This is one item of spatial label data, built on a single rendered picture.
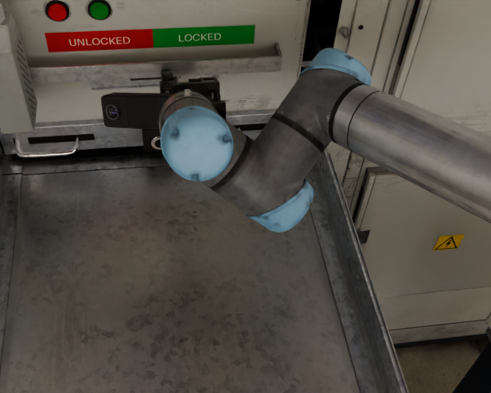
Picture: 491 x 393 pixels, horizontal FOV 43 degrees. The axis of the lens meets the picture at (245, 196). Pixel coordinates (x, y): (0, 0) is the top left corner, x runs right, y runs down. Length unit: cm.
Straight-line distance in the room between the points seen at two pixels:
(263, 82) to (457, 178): 53
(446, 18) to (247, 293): 52
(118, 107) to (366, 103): 35
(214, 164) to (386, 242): 81
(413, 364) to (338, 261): 97
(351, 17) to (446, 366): 124
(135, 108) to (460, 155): 44
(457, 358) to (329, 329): 108
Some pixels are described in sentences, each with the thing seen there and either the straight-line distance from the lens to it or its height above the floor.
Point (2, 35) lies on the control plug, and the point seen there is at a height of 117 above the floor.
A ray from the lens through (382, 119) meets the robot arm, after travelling 67.
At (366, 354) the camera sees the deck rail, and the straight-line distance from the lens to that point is 94.
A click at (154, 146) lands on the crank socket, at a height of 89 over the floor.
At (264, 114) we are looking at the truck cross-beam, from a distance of 112.
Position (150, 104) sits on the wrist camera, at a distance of 85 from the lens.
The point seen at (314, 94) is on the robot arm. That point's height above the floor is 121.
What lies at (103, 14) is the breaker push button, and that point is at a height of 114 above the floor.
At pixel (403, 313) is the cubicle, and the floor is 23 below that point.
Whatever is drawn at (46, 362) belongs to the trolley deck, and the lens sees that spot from 94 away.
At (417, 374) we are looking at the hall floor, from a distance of 193.
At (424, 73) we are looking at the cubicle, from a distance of 108.
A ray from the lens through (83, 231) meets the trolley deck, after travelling 105.
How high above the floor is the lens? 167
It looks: 49 degrees down
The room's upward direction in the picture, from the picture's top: 5 degrees clockwise
